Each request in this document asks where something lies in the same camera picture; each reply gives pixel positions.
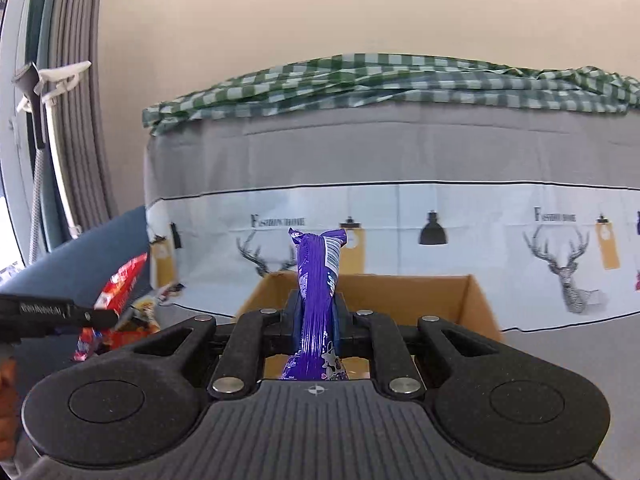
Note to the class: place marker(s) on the blue sofa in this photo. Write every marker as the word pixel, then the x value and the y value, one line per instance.
pixel 75 260

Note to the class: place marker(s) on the red orange snack packet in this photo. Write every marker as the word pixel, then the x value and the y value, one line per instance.
pixel 90 345

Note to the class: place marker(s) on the grey deer print sofa cover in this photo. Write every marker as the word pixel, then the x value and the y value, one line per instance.
pixel 400 150

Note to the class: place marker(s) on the clear biscuit packet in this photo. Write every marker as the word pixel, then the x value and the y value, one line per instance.
pixel 145 315

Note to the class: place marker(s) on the grey curtain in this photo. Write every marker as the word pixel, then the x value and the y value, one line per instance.
pixel 75 135

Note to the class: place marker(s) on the purple snack packet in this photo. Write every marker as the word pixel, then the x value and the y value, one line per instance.
pixel 317 300

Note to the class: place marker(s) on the white clothes hanger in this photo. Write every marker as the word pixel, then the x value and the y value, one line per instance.
pixel 60 74

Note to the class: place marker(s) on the person's left hand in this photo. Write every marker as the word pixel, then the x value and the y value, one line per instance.
pixel 7 405

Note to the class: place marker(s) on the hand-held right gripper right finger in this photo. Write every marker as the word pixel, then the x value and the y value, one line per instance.
pixel 341 322

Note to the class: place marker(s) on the green checkered cloth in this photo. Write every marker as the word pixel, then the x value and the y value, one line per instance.
pixel 350 80

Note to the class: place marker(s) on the brown cardboard box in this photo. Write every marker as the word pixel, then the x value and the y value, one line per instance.
pixel 400 305

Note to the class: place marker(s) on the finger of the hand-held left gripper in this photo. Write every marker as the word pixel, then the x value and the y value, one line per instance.
pixel 95 318

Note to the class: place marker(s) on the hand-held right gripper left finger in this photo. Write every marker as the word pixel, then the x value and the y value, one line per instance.
pixel 295 322

